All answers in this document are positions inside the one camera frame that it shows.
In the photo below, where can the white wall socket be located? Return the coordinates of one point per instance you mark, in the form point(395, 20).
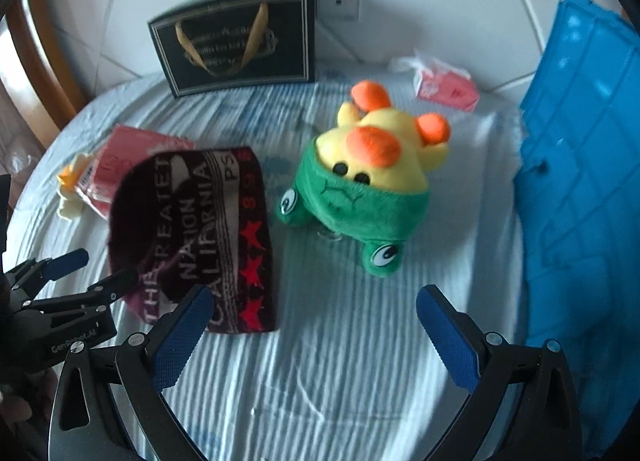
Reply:
point(342, 1)

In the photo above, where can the blue plastic crate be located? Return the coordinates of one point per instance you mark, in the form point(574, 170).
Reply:
point(585, 166)

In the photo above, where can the wooden wall frame post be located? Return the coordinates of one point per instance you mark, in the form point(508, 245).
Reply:
point(45, 66)

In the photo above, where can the red flat packet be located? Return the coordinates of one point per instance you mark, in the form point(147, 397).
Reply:
point(125, 156)

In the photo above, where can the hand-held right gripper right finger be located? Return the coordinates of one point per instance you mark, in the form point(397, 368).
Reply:
point(450, 341)

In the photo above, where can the black gift bag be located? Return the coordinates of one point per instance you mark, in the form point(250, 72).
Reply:
point(235, 41)

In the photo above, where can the yellow duck frog plush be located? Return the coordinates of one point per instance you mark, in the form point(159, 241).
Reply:
point(360, 191)

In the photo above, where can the yellow white small toy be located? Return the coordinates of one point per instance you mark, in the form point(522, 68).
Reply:
point(72, 191)

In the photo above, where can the pink tissue packet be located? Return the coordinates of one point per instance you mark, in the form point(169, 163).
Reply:
point(445, 86)

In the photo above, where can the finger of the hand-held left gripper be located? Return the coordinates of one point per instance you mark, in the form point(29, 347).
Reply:
point(65, 262)
point(116, 283)

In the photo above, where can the person's left hand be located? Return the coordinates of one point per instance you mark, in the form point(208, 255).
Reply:
point(20, 403)

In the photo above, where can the striped white bed sheet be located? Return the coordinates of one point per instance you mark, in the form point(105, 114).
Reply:
point(325, 366)

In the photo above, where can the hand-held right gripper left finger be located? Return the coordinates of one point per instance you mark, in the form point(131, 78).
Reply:
point(180, 336)

